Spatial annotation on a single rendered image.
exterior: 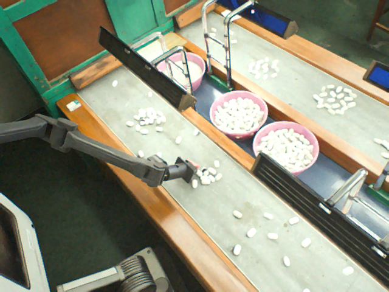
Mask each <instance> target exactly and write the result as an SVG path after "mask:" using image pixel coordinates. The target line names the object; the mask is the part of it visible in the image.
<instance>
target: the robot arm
mask: <svg viewBox="0 0 389 292"><path fill-rule="evenodd" d="M77 125H78V124H77V123H74V122H71V121H69V120H66V119H64V118H58V120H56V119H53V118H51V117H48V116H44V115H42V114H35V117H31V118H30V119H28V120H25V121H20V122H12V123H3V124H0V144H2V143H6V142H11V141H18V140H21V139H27V138H28V137H40V138H41V139H43V140H44V141H46V142H49V143H51V145H50V146H51V147H53V148H54V149H56V150H59V151H62V152H64V153H67V152H69V151H70V149H71V148H72V149H75V150H78V151H82V152H83V153H86V154H88V155H91V156H94V157H96V158H97V159H100V160H102V161H105V162H108V163H110V164H112V165H114V166H117V167H120V168H122V169H123V170H125V171H127V172H130V173H131V174H133V175H134V176H135V177H137V178H140V179H141V182H144V183H146V184H147V186H150V187H157V186H161V185H162V183H163V181H168V180H172V179H177V178H183V179H184V180H185V182H186V183H187V184H189V183H191V181H192V177H193V175H195V174H196V173H197V171H198V168H199V166H200V165H198V164H196V163H194V162H192V161H190V160H189V159H186V160H185V161H184V160H183V159H182V158H181V156H178V157H177V159H176V162H175V163H174V164H173V165H167V162H165V161H164V160H163V159H162V158H161V157H160V156H158V155H152V156H150V157H148V158H147V160H146V159H145V158H138V157H135V156H132V155H129V154H127V153H124V152H122V151H120V150H117V149H115V148H114V147H111V146H109V145H106V144H103V143H101V142H99V141H96V140H93V139H91V137H87V136H85V135H84V134H82V133H80V132H78V130H76V129H77ZM147 169H148V171H147Z"/></svg>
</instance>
